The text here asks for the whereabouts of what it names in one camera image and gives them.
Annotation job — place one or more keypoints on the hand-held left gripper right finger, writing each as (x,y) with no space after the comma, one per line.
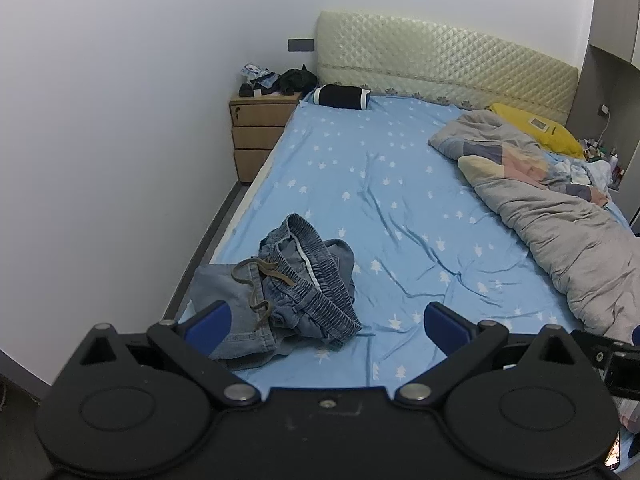
(445,325)

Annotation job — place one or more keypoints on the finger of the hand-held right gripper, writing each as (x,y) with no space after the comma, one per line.
(600,347)

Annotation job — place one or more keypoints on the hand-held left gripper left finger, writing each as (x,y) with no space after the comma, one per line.
(207,325)

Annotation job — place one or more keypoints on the blue denim pants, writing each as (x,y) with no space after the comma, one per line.
(310,280)

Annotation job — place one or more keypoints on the grey patchwork quilt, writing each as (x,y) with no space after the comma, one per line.
(550,230)

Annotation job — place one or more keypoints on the white patterned cloth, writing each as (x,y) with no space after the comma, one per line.
(582,172)

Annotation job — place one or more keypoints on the clutter of small bottles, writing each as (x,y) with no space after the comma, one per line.
(602,155)

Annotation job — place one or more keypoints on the wooden nightstand with drawers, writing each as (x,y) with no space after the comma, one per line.
(255,135)

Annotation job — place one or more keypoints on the yellow pillow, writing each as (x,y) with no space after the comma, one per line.
(560,140)

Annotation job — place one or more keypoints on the small black object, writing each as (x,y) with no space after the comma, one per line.
(246,91)

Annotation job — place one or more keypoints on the black bolster pillow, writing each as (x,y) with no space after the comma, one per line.
(340,96)

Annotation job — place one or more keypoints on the white and blue packet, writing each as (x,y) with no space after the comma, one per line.
(252,70)

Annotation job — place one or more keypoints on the black cloth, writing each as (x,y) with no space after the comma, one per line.
(297,81)

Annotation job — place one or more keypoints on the cream quilted headboard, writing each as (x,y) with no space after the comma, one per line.
(440,60)

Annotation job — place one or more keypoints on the grey wall switch plate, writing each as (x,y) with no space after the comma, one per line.
(300,45)

